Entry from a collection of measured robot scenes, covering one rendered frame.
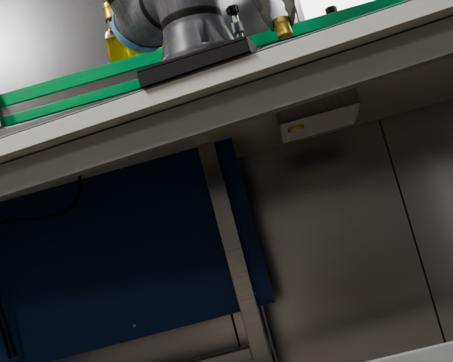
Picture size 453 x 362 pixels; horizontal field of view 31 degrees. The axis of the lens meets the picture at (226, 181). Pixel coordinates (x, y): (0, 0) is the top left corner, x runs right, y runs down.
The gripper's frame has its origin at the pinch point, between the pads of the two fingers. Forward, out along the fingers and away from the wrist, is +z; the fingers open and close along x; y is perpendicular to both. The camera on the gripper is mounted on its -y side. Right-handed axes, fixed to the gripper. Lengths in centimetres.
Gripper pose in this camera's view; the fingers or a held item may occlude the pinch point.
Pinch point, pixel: (281, 21)
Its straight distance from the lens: 186.3
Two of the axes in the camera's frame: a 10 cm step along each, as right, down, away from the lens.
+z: 2.6, 9.5, -1.4
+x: -9.6, 2.7, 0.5
